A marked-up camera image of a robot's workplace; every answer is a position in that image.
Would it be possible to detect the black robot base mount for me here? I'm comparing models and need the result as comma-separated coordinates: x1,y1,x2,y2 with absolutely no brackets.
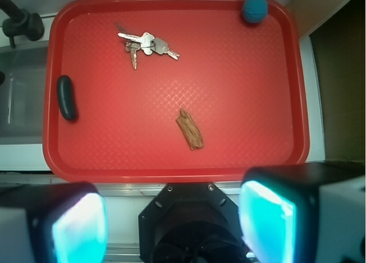
138,183,250,262

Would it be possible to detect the brown wood piece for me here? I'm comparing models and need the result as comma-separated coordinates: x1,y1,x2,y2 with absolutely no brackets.
176,108,204,150

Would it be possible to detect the cardboard box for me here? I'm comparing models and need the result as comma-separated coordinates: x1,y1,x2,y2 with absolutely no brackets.
287,0,365,163

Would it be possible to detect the dark green toy pickle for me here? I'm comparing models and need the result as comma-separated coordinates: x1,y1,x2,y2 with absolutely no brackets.
57,75,77,121

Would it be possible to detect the grey toy faucet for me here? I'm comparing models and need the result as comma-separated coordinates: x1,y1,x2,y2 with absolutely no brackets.
1,0,45,49

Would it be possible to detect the aluminium rail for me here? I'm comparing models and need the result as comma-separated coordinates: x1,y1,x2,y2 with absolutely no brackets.
1,172,241,197

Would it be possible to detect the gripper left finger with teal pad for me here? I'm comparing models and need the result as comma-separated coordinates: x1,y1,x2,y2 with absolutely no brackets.
1,182,108,262

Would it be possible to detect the red plastic tray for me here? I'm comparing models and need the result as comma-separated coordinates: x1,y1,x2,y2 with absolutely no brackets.
43,0,309,183

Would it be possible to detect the grey toy sink basin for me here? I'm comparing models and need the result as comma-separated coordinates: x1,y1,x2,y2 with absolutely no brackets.
1,47,47,145

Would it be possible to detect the blue dimpled ball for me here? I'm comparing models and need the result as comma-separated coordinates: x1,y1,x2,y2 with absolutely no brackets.
241,0,268,24

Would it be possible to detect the silver key bunch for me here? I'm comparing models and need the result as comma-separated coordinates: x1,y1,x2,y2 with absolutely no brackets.
115,23,180,70

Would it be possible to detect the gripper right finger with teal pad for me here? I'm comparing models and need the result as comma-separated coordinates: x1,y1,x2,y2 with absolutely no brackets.
238,161,365,262

